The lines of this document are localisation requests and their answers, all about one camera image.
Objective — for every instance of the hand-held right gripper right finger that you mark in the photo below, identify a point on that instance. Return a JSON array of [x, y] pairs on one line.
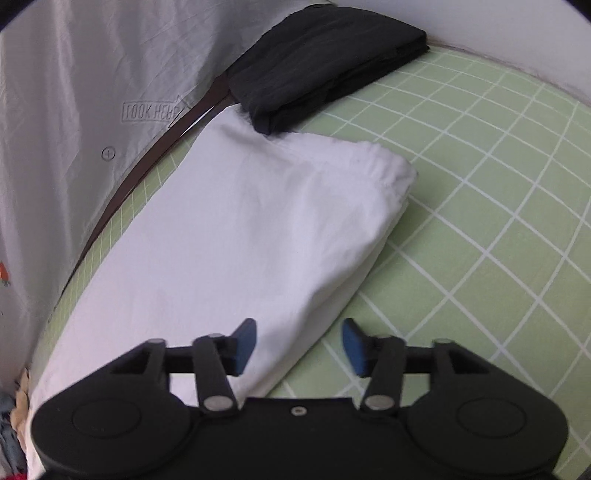
[[354, 346]]

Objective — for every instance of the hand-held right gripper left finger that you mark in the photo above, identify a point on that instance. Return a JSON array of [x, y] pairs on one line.
[[244, 346]]

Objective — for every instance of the white pants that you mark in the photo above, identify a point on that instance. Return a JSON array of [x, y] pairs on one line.
[[231, 221]]

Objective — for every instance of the brown table edge strip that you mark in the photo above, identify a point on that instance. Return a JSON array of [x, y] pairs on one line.
[[159, 150]]

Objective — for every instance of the beige garment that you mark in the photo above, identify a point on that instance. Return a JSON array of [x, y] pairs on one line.
[[21, 406]]

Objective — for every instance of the blue denim garment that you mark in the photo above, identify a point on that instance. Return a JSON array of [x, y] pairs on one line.
[[9, 438]]

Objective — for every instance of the red gingham shorts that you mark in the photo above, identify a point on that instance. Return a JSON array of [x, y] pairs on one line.
[[18, 475]]

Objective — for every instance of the black folded garment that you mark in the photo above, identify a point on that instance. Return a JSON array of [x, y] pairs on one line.
[[323, 60]]

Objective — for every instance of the grey printed bed sheet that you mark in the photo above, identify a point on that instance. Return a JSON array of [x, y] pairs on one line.
[[69, 115]]

